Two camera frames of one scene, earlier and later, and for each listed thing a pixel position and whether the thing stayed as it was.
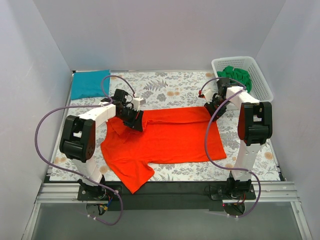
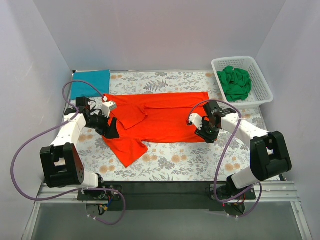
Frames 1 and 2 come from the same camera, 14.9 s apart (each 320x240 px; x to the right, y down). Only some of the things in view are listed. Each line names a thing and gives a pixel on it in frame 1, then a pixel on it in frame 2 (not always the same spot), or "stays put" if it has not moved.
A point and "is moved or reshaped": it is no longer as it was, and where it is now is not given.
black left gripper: [133, 119] to [110, 128]
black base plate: [166, 195] stays put
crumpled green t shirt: [240, 75] stays put
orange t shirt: [168, 135] is moved or reshaped
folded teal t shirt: [88, 84] stays put
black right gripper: [215, 106] to [204, 133]
